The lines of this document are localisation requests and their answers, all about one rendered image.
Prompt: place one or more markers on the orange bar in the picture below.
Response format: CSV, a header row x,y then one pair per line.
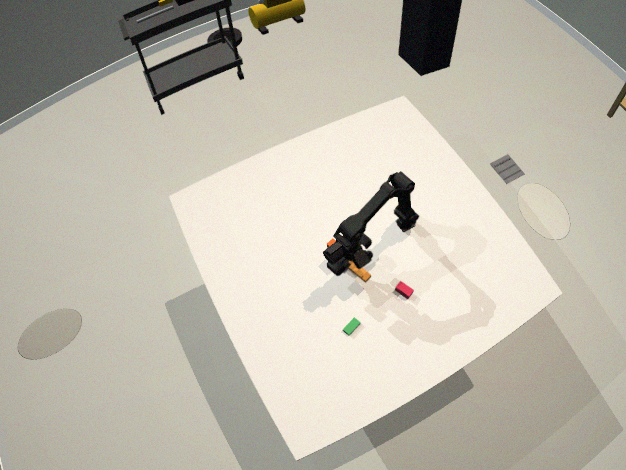
x,y
362,274

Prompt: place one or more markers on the green rectangular block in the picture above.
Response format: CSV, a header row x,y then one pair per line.
x,y
351,327

